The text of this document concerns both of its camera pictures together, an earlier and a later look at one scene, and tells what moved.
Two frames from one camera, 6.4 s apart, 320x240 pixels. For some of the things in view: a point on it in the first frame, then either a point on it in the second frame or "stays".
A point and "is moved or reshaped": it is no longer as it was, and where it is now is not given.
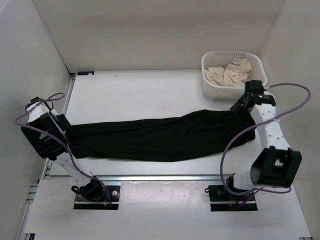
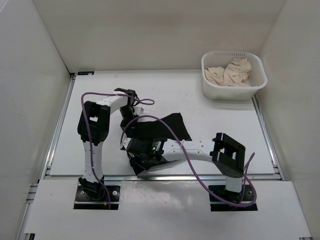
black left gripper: (65, 124) → (123, 124)
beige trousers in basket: (235, 74) stays
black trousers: (162, 138) is moved or reshaped
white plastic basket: (225, 73) stays
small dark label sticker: (86, 73) stays
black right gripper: (238, 108) → (146, 166)
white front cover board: (163, 209) stays
